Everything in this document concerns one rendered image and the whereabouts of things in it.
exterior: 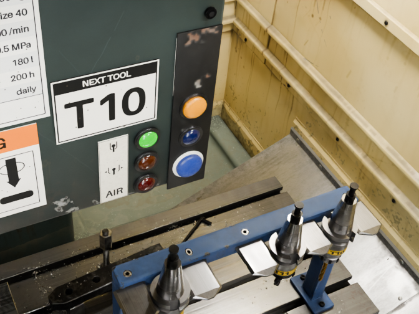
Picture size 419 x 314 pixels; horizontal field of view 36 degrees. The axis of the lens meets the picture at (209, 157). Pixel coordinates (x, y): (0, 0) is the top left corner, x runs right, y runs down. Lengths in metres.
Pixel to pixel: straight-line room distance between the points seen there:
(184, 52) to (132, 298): 0.53
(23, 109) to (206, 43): 0.17
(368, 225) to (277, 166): 0.68
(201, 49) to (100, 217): 1.41
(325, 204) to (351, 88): 0.49
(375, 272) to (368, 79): 0.47
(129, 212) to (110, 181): 1.32
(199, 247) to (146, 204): 0.93
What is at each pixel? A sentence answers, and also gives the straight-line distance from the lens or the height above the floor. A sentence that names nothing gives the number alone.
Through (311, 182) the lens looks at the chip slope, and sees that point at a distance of 1.78.
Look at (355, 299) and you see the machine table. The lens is 1.48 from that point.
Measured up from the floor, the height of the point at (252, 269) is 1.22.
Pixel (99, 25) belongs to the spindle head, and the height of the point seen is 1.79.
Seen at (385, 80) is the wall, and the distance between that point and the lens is 1.51.
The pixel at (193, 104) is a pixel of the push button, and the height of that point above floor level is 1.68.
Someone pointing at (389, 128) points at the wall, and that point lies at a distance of 1.53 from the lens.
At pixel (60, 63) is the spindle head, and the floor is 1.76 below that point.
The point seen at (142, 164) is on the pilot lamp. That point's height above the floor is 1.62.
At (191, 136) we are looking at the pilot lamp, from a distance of 0.65.
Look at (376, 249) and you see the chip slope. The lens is 1.66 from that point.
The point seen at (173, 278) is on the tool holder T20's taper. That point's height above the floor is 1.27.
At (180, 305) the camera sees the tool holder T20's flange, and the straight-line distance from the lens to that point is 1.02.
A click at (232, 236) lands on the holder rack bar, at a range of 1.10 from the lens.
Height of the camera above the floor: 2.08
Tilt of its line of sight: 44 degrees down
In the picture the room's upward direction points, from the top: 7 degrees clockwise
